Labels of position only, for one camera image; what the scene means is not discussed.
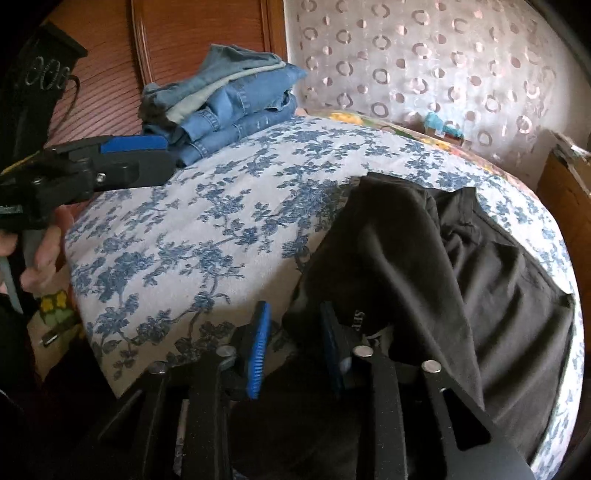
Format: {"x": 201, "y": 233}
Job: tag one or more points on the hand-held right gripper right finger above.
{"x": 333, "y": 355}

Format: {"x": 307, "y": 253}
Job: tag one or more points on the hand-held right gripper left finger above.
{"x": 258, "y": 355}

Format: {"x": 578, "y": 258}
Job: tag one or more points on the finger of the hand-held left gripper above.
{"x": 138, "y": 170}
{"x": 134, "y": 144}

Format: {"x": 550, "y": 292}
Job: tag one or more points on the black t-shirt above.
{"x": 438, "y": 286}

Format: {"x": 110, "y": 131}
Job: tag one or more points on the person's left hand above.
{"x": 53, "y": 249}

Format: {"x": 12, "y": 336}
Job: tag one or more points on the blue floral blanket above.
{"x": 194, "y": 240}

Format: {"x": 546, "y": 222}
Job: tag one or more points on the dark blue folded jeans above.
{"x": 240, "y": 134}

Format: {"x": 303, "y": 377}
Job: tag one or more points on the brown wooden wardrobe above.
{"x": 184, "y": 46}

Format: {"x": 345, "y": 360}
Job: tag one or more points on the faded light blue folded jeans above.
{"x": 226, "y": 69}

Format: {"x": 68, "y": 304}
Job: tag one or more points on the cardboard box with blue bag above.
{"x": 445, "y": 129}

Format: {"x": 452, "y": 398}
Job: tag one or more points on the wooden cabinet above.
{"x": 565, "y": 189}

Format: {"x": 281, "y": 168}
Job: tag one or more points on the stack of papers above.
{"x": 572, "y": 147}

